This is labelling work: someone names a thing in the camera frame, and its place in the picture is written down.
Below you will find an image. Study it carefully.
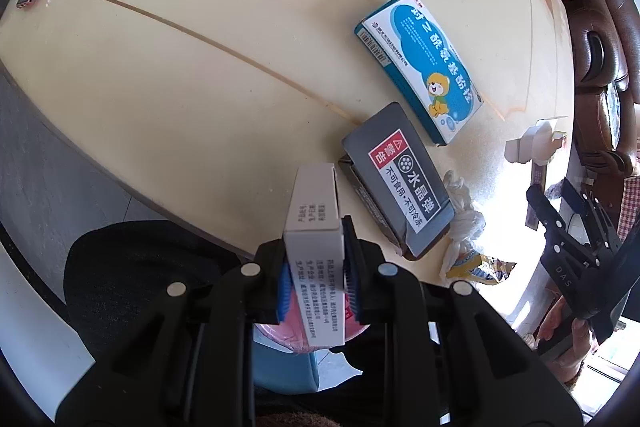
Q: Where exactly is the blue bear medicine box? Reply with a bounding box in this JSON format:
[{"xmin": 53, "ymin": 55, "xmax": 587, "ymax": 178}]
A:
[{"xmin": 355, "ymin": 0, "xmax": 483, "ymax": 146}]

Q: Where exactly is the black crystal bullet box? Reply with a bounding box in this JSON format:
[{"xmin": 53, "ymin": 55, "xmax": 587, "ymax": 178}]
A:
[{"xmin": 338, "ymin": 102, "xmax": 456, "ymax": 261}]

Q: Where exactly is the brown leather sofa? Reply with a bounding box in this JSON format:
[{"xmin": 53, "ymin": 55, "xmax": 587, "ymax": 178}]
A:
[{"xmin": 491, "ymin": 0, "xmax": 640, "ymax": 253}]

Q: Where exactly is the white medicine box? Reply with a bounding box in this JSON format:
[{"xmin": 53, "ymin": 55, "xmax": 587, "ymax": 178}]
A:
[{"xmin": 283, "ymin": 162, "xmax": 346, "ymax": 348}]

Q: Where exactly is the pink lined trash bin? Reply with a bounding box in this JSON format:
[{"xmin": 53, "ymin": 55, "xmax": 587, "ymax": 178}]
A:
[{"xmin": 255, "ymin": 317, "xmax": 368, "ymax": 355}]

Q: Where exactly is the person's right hand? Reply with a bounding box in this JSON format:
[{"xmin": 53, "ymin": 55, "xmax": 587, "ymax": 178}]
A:
[{"xmin": 536, "ymin": 293, "xmax": 613, "ymax": 363}]

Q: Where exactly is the white tissue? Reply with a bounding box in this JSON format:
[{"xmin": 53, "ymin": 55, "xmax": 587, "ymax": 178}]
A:
[{"xmin": 439, "ymin": 170, "xmax": 486, "ymax": 283}]

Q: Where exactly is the beige coffee table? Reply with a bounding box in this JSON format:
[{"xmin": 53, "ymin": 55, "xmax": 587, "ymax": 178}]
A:
[{"xmin": 1, "ymin": 0, "xmax": 574, "ymax": 329}]

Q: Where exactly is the yellow Alpenliebe candy wrapper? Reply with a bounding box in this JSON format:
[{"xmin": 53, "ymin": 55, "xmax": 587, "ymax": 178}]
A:
[{"xmin": 446, "ymin": 251, "xmax": 516, "ymax": 286}]

